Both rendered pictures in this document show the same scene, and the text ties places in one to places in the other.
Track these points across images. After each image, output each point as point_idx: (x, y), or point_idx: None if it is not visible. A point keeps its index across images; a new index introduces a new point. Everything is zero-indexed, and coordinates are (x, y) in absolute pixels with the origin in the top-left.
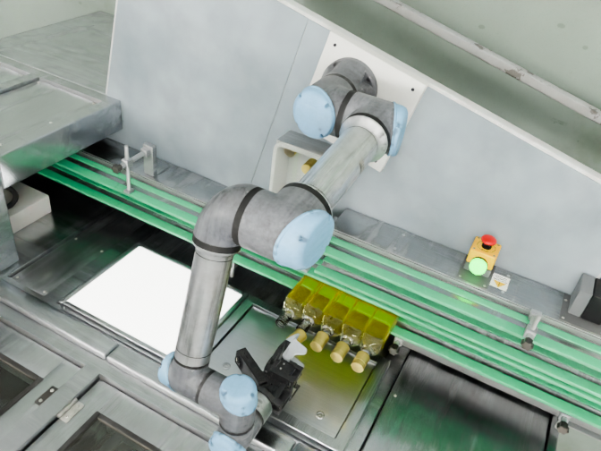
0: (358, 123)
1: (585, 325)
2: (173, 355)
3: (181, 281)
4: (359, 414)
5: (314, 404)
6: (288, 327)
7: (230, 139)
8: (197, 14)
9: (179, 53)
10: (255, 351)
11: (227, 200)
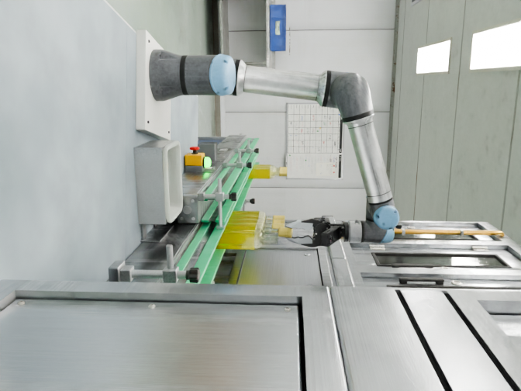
0: (244, 64)
1: (221, 159)
2: (387, 205)
3: None
4: (292, 245)
5: (301, 257)
6: (244, 276)
7: (109, 201)
8: (69, 43)
9: (60, 112)
10: (282, 281)
11: (363, 77)
